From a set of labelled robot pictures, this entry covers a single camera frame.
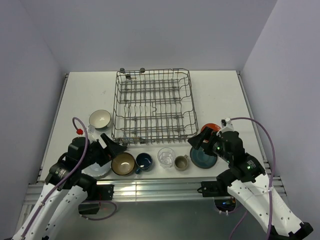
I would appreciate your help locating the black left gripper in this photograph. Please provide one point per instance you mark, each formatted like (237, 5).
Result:
(112, 148)

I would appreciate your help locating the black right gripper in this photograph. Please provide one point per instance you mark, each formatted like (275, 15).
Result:
(196, 140)

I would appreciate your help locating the brown ribbed bowl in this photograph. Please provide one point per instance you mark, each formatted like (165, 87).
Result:
(124, 164)

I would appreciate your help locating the dark blue ribbed mug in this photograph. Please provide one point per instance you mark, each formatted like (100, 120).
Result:
(143, 162)

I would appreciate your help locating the small beige mug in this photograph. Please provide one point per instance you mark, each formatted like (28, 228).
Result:
(181, 163)

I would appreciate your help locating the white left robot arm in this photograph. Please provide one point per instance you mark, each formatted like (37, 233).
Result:
(66, 187)

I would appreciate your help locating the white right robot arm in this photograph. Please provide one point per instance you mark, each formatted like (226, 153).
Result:
(247, 181)

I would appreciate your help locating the teal ceramic saucer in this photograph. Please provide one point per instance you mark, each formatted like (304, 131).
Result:
(202, 160)

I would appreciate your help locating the red orange plate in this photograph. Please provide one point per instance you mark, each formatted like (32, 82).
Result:
(214, 127)

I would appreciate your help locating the light blue glass plate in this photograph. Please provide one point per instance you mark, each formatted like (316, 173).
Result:
(96, 171)

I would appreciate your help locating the clear drinking glass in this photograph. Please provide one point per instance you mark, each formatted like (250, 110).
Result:
(166, 157)

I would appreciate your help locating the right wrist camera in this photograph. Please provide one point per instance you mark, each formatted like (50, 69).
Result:
(227, 126)

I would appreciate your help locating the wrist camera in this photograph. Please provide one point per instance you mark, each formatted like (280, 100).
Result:
(91, 134)
(227, 126)

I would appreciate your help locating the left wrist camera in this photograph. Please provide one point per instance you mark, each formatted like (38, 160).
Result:
(91, 134)

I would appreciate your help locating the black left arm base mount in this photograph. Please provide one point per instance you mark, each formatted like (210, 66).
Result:
(101, 195)

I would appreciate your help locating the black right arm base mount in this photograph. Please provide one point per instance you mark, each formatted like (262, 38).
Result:
(223, 201)

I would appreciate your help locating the aluminium rail frame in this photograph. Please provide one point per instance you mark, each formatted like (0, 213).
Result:
(217, 94)

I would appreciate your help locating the grey wire dish rack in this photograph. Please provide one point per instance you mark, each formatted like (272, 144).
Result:
(153, 106)

